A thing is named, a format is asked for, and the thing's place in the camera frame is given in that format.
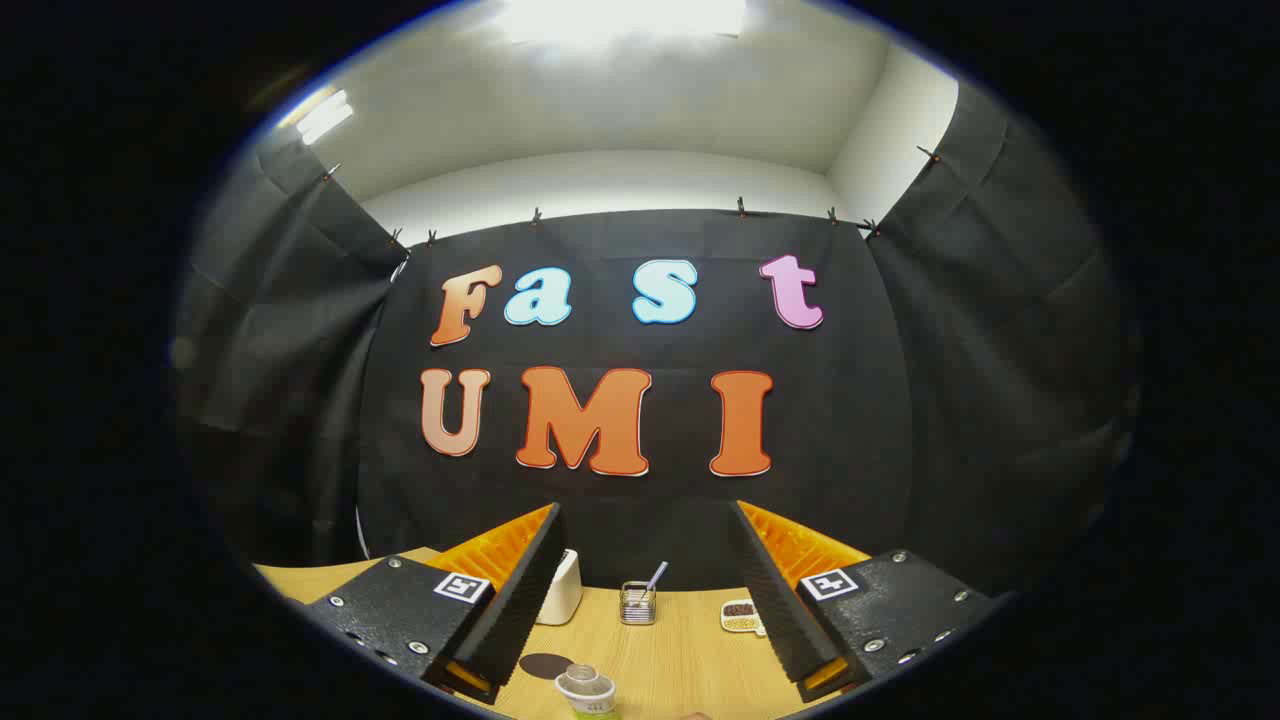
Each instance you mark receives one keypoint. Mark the pale drinking straw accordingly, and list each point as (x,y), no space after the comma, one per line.
(655,575)

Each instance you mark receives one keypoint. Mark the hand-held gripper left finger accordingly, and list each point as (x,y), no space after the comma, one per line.
(520,610)

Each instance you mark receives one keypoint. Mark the brown round coaster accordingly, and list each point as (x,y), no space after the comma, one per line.
(540,665)

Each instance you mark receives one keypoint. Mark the small ceiling light panel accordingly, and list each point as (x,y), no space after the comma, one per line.
(325,117)

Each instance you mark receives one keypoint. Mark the white divided bean dish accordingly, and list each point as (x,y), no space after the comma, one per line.
(738,615)

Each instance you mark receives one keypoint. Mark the wooden table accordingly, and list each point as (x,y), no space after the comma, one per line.
(680,660)

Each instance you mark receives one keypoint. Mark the large ceiling light panel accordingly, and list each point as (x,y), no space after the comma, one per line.
(620,18)

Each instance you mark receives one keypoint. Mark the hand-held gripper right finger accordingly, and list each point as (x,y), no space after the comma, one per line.
(775,610)

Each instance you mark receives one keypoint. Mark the white toaster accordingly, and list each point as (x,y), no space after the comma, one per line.
(562,595)

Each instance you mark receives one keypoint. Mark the white green juice bottle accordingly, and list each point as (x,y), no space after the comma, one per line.
(586,692)

